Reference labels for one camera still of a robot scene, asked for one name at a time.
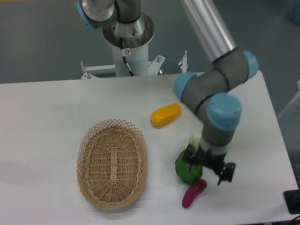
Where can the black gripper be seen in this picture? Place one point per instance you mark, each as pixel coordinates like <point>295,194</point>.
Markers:
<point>207,159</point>

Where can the purple sweet potato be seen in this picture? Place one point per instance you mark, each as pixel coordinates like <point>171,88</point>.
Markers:
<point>192,192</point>

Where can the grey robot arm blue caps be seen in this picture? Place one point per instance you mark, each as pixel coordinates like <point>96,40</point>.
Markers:
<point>127,29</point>

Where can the green bok choy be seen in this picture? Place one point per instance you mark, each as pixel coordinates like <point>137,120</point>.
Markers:
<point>188,165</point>

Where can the yellow mango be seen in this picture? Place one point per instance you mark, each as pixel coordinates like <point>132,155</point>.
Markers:
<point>165,115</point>

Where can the black device at table edge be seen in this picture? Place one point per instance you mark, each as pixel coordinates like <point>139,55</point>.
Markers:
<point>292,200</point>

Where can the woven wicker basket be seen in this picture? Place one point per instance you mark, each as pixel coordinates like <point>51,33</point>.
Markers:
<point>112,164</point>

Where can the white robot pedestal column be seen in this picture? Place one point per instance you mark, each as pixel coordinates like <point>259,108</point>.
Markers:
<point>137,59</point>

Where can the white metal base frame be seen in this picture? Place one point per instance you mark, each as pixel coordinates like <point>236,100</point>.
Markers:
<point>154,67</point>

